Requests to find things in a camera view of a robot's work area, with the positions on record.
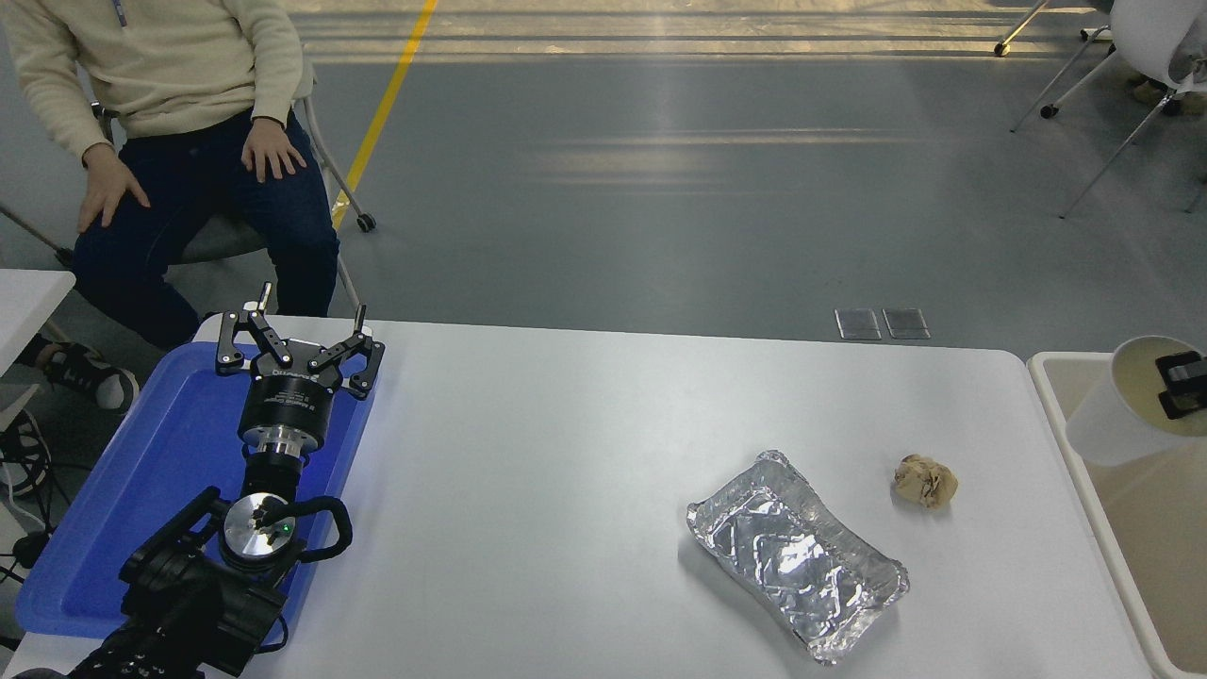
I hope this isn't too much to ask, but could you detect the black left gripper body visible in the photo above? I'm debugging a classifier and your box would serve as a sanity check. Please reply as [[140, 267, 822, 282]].
[[236, 339, 342, 439]]

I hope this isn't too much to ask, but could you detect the white paper cup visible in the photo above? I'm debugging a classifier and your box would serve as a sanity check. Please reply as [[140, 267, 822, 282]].
[[1066, 335, 1207, 470]]

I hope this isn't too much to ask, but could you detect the person's left hand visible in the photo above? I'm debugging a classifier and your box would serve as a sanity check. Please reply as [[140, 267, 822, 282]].
[[240, 118, 307, 183]]

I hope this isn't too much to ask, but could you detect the person's right hand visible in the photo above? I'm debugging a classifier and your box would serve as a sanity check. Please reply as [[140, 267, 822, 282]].
[[77, 143, 152, 234]]

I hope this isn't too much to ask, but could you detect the grey office chair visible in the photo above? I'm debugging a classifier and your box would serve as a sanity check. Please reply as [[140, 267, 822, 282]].
[[0, 57, 378, 312]]

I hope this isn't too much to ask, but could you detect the large pale bin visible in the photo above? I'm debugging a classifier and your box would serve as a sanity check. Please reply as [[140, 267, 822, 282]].
[[1026, 351, 1207, 679]]

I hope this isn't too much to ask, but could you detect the blue plastic tray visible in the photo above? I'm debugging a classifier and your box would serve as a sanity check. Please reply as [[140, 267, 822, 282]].
[[14, 339, 378, 652]]

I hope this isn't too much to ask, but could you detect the white side table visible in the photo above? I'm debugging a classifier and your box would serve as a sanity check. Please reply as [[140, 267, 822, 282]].
[[0, 269, 76, 378]]

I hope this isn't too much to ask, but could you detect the crumpled tan paper ball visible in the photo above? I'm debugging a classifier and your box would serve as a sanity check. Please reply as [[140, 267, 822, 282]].
[[893, 455, 960, 510]]

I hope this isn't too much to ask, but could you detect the person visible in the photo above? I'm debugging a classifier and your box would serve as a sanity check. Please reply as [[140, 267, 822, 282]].
[[0, 0, 340, 411]]

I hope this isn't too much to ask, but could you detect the white chair with metal legs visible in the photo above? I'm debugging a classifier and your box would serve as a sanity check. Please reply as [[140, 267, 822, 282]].
[[1011, 0, 1207, 220]]

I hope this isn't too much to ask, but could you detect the metal chair leg with caster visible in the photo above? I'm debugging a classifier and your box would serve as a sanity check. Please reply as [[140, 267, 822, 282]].
[[993, 0, 1052, 58]]

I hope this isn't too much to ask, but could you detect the crumpled silver foil tray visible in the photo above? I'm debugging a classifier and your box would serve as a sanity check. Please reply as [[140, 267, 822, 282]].
[[686, 450, 911, 667]]

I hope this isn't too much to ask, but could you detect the white cable coil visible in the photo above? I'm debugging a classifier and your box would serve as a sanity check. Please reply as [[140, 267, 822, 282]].
[[0, 410, 53, 498]]

